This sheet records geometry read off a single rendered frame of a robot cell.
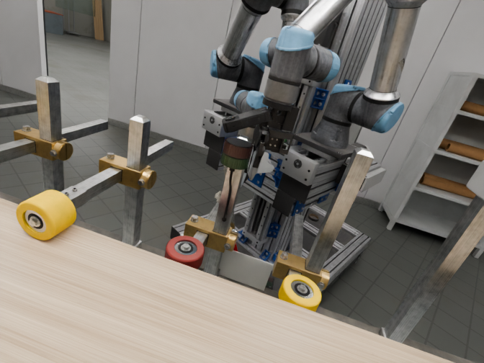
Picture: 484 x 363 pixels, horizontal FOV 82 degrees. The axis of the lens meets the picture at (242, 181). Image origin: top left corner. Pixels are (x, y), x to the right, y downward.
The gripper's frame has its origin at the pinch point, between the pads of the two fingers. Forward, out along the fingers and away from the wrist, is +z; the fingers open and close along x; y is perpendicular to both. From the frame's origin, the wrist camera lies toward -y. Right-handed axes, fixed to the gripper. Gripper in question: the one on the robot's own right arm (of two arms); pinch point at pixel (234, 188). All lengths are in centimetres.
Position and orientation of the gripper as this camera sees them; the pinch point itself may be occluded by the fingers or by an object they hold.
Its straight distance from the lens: 104.7
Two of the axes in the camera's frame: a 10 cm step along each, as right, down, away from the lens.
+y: 2.2, -3.8, 9.0
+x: -9.5, -3.0, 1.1
